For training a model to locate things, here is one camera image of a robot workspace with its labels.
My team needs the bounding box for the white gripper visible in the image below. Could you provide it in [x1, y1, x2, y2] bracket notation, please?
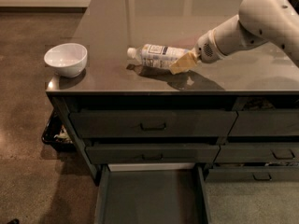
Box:
[169, 30, 224, 75]

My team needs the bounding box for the clear plastic water bottle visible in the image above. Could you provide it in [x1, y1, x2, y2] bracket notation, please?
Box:
[127, 44, 188, 69]

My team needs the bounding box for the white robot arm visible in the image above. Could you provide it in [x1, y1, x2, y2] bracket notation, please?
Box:
[170, 0, 299, 74]

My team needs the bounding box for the dark grey drawer cabinet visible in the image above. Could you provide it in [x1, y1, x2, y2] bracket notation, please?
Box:
[46, 0, 299, 178]

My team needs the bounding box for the top left drawer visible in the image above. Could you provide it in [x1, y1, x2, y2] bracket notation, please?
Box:
[69, 110, 237, 138]

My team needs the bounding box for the top right drawer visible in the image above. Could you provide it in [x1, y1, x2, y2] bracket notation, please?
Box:
[230, 110, 299, 137]

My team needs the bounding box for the middle left drawer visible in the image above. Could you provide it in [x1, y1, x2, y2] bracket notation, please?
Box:
[85, 143, 219, 164]

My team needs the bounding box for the bottom right drawer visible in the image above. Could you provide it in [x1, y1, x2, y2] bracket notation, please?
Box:
[206, 166, 299, 182]

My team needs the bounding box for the middle right drawer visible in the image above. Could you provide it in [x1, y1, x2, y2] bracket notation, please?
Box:
[215, 143, 299, 163]

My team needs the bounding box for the open bottom left drawer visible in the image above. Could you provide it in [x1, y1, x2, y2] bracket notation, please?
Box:
[93, 165, 212, 224]

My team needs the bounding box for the white ceramic bowl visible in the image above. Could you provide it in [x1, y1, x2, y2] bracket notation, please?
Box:
[44, 43, 88, 77]

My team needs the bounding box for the black bin beside cabinet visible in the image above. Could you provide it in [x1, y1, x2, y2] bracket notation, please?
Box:
[41, 111, 76, 152]

